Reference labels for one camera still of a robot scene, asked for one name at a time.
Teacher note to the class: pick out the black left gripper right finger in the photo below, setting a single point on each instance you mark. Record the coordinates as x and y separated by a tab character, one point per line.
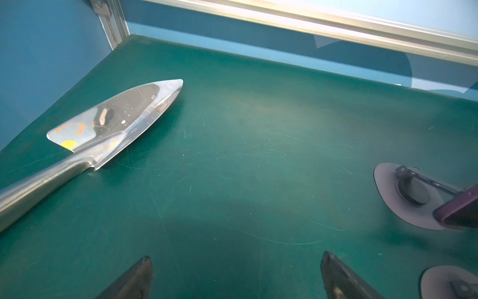
341	282

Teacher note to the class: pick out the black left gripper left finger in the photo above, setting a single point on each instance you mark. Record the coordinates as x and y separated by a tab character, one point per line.
135	283

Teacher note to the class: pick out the grey stand middle left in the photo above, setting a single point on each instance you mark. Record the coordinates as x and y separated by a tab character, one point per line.
448	282

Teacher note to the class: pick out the grey stand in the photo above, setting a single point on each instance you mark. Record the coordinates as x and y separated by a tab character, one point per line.
448	282
412	195

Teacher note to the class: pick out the grey stand back left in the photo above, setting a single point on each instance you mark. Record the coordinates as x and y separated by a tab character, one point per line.
412	195

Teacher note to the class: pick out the pink phone back left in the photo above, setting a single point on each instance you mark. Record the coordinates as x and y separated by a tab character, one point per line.
461	212

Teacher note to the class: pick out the silver metal garden trowel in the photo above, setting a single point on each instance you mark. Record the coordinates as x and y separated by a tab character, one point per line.
94	137

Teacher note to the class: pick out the horizontal aluminium frame bar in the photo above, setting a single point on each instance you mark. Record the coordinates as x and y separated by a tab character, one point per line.
346	26

